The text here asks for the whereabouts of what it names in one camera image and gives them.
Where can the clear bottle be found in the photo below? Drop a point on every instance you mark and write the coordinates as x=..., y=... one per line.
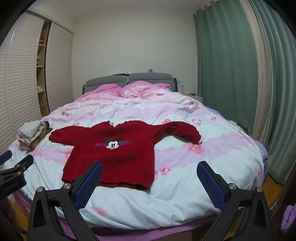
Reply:
x=182, y=90

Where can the purple cloth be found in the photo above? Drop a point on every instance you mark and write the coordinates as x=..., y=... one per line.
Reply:
x=288, y=217

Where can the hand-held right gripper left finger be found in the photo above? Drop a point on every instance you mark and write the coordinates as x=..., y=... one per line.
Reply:
x=90, y=185

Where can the beige curtain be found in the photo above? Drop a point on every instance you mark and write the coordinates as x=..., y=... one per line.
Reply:
x=259, y=81

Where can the dark flat book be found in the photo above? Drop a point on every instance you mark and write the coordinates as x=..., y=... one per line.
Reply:
x=120, y=74

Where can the green curtain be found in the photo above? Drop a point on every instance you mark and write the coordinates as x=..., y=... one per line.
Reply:
x=222, y=69
x=282, y=92

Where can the grey padded headboard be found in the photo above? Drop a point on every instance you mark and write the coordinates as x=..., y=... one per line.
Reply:
x=104, y=81

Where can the purple bed sheet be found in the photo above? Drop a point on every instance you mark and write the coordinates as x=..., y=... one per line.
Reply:
x=150, y=231

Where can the wooden wardrobe shelves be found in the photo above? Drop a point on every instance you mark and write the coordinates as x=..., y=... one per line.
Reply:
x=41, y=69

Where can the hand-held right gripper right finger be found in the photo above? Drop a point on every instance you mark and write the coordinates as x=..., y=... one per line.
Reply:
x=212, y=185

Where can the purple toy figure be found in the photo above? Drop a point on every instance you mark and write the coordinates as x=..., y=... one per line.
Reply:
x=150, y=70

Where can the red cartoon print sweater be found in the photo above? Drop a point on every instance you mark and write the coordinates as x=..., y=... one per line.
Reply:
x=111, y=162

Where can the brown woven mat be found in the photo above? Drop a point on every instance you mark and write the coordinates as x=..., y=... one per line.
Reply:
x=31, y=144

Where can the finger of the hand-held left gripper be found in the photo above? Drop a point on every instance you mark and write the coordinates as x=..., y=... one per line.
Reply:
x=5, y=156
x=23, y=163

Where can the pink pillow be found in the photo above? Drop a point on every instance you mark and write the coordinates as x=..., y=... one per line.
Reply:
x=145, y=89
x=108, y=88

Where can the white nightstand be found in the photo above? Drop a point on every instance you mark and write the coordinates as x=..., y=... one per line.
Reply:
x=196, y=98

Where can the pink floral quilt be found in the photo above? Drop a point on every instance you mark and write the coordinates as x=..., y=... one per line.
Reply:
x=185, y=185

